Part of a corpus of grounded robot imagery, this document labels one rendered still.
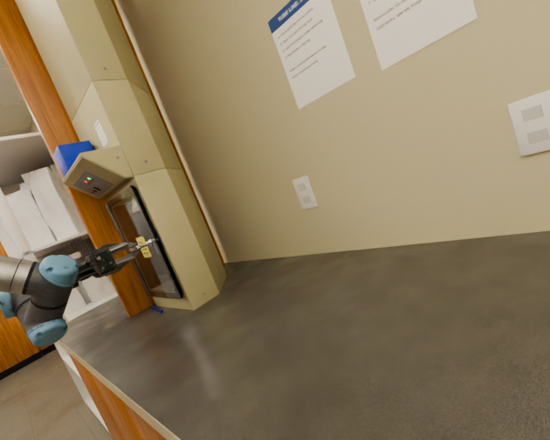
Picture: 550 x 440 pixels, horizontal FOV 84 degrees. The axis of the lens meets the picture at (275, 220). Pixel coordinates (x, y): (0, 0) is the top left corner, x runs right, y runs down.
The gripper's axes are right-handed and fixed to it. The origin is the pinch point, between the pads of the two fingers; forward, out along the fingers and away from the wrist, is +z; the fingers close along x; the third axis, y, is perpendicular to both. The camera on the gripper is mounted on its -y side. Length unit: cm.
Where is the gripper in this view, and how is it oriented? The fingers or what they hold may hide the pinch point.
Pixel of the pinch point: (134, 248)
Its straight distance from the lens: 112.0
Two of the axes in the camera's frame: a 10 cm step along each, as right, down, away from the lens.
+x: -3.6, -9.2, -1.3
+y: 6.7, -1.6, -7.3
